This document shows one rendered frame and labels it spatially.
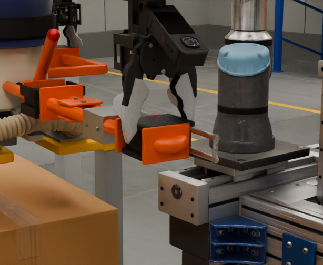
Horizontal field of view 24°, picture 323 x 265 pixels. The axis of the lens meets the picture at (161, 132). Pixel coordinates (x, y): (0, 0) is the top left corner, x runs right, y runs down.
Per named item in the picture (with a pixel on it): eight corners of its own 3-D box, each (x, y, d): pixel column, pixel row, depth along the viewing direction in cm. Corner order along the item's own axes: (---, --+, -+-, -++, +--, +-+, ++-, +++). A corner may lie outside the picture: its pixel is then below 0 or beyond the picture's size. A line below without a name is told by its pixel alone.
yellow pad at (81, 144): (-3, 124, 177) (-4, 103, 176) (37, 120, 182) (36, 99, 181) (58, 156, 149) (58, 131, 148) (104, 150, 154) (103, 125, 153)
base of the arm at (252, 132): (242, 135, 189) (243, 95, 186) (288, 146, 177) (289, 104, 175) (195, 144, 179) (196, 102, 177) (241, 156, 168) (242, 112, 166)
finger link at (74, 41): (82, 62, 194) (69, 28, 191) (71, 60, 199) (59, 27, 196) (92, 57, 196) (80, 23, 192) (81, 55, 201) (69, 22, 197)
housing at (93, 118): (80, 136, 121) (80, 108, 120) (118, 131, 125) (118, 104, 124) (101, 145, 116) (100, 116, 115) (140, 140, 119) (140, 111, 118)
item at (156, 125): (114, 152, 110) (114, 118, 109) (158, 145, 114) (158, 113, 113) (144, 165, 103) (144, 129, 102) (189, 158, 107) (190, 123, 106)
